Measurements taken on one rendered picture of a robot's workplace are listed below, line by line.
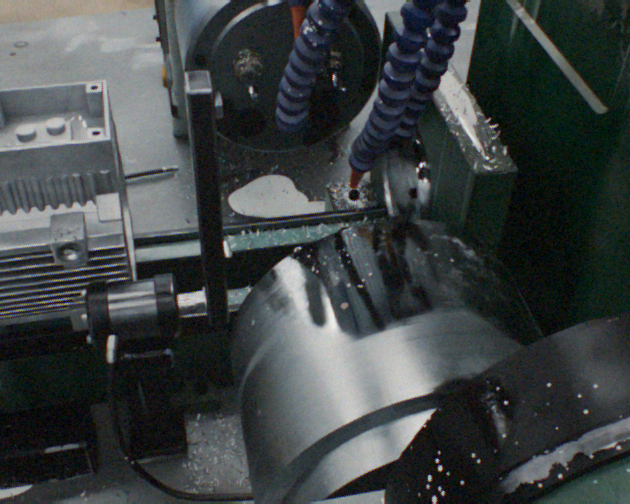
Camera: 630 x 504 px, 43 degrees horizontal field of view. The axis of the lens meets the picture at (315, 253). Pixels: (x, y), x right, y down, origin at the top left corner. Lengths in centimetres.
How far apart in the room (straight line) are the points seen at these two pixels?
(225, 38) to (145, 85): 50
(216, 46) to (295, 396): 55
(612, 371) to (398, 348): 27
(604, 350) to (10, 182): 59
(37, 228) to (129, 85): 72
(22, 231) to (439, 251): 39
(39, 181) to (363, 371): 37
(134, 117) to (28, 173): 64
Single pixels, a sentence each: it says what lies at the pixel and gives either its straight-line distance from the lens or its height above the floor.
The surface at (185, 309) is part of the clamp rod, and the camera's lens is 75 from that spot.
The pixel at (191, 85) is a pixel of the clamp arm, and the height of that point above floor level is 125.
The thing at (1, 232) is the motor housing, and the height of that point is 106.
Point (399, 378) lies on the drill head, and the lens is 52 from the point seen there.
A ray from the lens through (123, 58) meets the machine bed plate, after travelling 156.
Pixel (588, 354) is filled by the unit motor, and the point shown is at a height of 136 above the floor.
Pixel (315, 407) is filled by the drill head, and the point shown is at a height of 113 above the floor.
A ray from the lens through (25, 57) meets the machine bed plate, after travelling 160.
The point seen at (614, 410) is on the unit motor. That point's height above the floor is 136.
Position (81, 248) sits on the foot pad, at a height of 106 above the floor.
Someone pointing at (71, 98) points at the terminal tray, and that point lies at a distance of 83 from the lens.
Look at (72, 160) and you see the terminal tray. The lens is 76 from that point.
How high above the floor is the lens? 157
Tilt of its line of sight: 43 degrees down
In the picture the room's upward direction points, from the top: 2 degrees clockwise
